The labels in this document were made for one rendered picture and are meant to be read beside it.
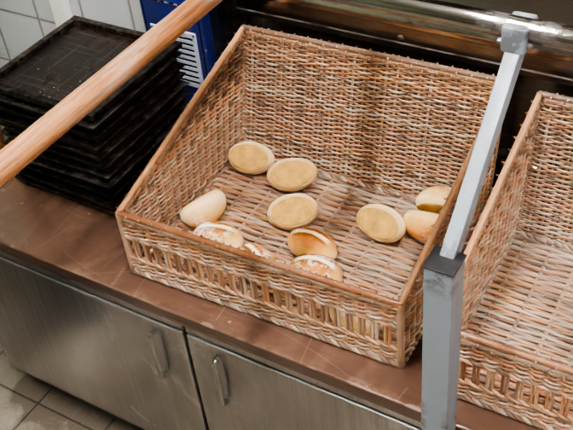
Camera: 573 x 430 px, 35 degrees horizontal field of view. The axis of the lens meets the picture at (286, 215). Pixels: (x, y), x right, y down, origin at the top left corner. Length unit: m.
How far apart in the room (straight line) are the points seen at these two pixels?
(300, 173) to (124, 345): 0.49
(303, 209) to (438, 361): 0.55
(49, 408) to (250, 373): 0.80
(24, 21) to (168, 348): 0.98
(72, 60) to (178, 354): 0.62
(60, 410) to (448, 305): 1.35
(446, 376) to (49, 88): 0.96
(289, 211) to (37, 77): 0.56
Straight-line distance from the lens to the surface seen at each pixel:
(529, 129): 1.59
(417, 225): 1.67
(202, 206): 1.74
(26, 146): 1.01
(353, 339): 1.51
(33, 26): 2.36
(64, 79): 1.84
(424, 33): 1.71
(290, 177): 1.80
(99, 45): 1.93
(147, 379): 1.91
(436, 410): 1.35
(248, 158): 1.86
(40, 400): 2.36
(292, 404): 1.65
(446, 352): 1.24
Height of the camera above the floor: 1.76
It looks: 41 degrees down
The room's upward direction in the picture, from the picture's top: 7 degrees counter-clockwise
